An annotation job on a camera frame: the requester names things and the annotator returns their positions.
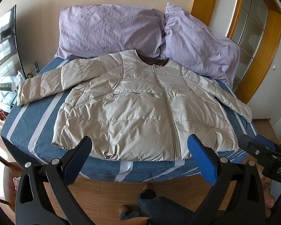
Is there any beige quilted puffer jacket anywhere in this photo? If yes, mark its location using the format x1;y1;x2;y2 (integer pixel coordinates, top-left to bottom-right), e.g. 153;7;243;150
17;50;253;162

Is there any wooden glass-panel door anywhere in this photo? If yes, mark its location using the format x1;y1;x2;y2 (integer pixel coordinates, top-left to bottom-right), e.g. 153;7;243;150
191;0;281;104

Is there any person's jeans leg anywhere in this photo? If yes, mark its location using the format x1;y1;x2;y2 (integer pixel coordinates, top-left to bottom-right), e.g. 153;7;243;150
120;212;146;225
137;189;202;225

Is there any person's right hand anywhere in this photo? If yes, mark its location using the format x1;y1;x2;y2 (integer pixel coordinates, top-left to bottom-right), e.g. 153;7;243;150
264;192;276;216

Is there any blue striped bed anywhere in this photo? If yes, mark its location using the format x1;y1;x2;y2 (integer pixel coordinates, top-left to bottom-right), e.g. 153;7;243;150
0;57;264;183

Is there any lilac wrinkled pillow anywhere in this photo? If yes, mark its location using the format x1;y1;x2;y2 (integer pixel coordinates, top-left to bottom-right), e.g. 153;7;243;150
55;4;165;59
160;2;241;87

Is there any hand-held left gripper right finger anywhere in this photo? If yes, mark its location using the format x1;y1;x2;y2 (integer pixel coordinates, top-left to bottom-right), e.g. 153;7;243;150
187;133;265;225

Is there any black flat television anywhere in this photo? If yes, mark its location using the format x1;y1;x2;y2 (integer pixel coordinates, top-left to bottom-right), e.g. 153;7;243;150
0;5;26;106

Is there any dark wooden chair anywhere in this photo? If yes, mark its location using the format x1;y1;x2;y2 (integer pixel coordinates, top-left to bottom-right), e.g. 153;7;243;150
0;149;17;208

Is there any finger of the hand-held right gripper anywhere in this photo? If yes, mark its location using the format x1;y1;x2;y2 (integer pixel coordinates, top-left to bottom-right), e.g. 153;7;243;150
239;134;276;155

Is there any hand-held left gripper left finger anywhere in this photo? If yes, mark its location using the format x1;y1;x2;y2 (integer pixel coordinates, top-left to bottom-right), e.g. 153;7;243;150
15;135;93;225

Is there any clear plastic bag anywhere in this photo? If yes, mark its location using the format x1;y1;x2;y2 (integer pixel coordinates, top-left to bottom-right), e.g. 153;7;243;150
13;71;26;92

